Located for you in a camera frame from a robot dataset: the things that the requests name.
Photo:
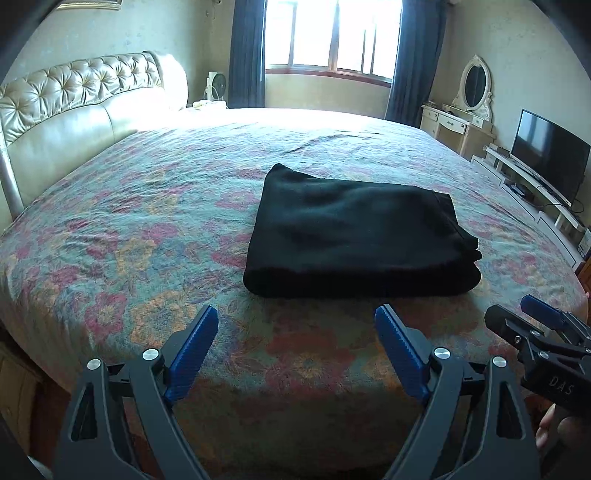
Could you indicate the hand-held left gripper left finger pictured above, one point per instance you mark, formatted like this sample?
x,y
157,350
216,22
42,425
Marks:
x,y
194,350

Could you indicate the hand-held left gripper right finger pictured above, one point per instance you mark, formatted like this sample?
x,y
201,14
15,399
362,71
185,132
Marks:
x,y
399,350

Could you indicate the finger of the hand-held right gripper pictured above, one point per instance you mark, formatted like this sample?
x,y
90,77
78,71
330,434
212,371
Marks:
x,y
505,323
540,310

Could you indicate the black pants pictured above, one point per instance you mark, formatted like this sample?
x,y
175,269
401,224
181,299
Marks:
x,y
355,235

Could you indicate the person's right hand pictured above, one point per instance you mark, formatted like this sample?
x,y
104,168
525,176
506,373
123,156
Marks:
x,y
550,429

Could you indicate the white television stand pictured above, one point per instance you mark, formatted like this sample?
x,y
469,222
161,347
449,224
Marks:
x,y
531,203

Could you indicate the black set-top box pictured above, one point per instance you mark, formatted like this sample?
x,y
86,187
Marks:
x,y
521,190

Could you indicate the floral woven blanket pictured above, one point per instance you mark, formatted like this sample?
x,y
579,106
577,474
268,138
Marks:
x,y
138,240

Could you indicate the black flat screen television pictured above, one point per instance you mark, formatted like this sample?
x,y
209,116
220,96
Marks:
x,y
547,152

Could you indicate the cream nightstand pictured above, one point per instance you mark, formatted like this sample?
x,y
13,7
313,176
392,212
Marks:
x,y
18,397

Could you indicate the cream dressing table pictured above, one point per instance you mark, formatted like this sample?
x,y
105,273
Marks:
x,y
455,127

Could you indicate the white oval vanity mirror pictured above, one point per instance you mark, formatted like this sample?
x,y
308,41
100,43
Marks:
x,y
474,85

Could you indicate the cream tufted leather headboard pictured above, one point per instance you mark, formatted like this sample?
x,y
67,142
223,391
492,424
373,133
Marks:
x,y
69,120

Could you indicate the white desk fan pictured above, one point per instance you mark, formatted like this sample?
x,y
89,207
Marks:
x,y
217,85

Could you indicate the dark blue curtain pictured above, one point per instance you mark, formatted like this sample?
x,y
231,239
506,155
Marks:
x,y
413,60
247,50

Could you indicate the wooden frame window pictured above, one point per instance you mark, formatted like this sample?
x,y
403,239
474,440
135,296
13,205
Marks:
x,y
332,37

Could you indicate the gold framed wall picture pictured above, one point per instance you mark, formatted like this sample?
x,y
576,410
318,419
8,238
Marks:
x,y
90,3

